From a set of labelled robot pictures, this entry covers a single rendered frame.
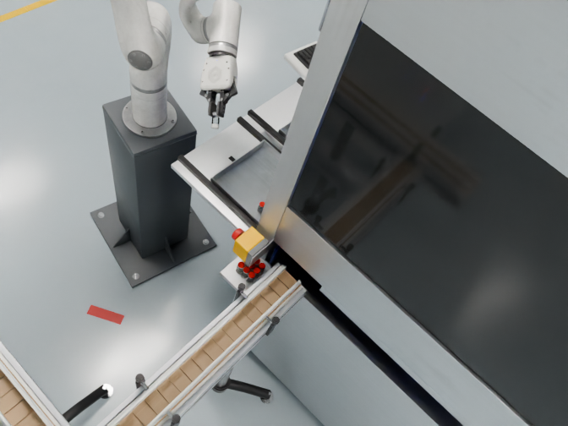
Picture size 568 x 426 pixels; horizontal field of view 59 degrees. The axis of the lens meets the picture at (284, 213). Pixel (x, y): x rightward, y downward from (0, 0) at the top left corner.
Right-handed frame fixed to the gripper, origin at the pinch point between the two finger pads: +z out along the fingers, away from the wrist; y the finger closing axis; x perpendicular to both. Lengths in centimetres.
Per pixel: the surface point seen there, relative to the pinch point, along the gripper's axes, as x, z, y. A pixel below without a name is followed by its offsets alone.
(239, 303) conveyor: 9, 55, 9
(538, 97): -45, 14, 82
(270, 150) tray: 39.3, 3.5, -1.3
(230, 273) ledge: 15.2, 47.2, 1.3
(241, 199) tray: 26.5, 23.1, -3.9
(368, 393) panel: 46, 82, 40
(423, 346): 11, 59, 61
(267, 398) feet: 82, 103, -13
